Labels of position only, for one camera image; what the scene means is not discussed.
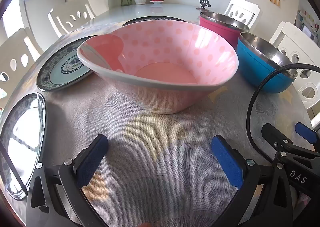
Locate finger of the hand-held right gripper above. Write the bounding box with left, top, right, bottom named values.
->
left=294, top=122, right=320, bottom=145
left=262, top=123, right=320, bottom=165

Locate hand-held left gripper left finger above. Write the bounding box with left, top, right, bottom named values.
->
left=26, top=134, right=110, bottom=227

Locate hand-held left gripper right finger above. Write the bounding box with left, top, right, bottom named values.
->
left=211, top=135, right=297, bottom=227

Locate blue steel bowl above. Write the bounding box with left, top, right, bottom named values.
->
left=236, top=32, right=299, bottom=93

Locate pink polka dot bowl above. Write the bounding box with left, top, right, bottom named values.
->
left=76, top=19, right=239, bottom=114

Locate patterned grey tablecloth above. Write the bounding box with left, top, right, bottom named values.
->
left=0, top=20, right=315, bottom=227

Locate dark rimmed plate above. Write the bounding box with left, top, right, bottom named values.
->
left=122, top=16, right=189, bottom=27
left=0, top=93, right=47, bottom=200

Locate blue patterned plate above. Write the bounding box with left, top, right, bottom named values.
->
left=37, top=35, right=100, bottom=92

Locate white dining chair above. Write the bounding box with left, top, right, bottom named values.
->
left=47, top=0, right=97, bottom=38
left=0, top=27, right=44, bottom=110
left=269, top=21, right=320, bottom=110
left=224, top=0, right=260, bottom=33

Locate pink steel bowl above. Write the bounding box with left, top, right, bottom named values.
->
left=199, top=11, right=250, bottom=51

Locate black phone stand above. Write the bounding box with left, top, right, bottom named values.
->
left=196, top=0, right=212, bottom=10

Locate wall shelf with papers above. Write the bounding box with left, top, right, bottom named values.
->
left=295, top=10, right=320, bottom=40

